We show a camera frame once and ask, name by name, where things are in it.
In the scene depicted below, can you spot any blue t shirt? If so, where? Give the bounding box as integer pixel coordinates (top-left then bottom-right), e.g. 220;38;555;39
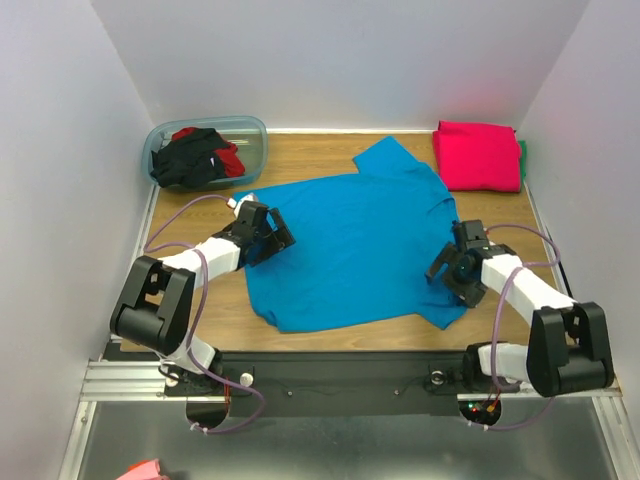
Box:
245;136;467;333

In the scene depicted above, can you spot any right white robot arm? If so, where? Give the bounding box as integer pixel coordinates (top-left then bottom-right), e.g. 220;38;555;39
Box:
426;220;615;398

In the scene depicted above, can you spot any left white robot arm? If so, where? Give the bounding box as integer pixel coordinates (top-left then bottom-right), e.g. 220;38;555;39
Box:
110;196;295;394

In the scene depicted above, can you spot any red t shirt in bin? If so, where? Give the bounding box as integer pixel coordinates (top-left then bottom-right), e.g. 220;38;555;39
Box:
170;127;245;182

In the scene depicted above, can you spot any black t shirt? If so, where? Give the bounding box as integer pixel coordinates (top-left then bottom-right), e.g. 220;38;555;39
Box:
151;128;228;190

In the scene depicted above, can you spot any folded pink t shirt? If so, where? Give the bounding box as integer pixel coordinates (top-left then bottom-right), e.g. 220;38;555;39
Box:
432;121;522;193

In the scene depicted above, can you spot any clear blue plastic bin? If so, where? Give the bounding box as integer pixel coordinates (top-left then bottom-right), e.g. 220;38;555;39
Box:
141;116;268;192

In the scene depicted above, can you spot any folded green t shirt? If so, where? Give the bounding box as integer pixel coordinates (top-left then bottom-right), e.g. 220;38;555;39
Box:
518;140;527;184

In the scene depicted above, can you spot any pink cloth at bottom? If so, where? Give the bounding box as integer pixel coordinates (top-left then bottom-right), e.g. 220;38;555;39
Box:
117;459;165;480

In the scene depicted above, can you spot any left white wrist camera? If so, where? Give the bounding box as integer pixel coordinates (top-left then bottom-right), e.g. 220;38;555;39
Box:
226;192;258;217

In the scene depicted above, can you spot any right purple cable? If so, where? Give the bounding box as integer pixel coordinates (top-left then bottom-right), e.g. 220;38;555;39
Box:
464;223;564;434

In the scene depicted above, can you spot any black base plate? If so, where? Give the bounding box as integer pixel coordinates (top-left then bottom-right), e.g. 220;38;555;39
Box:
102;349;521;419

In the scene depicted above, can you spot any aluminium frame rail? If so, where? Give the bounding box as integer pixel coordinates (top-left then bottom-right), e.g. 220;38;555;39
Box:
79;189;171;401

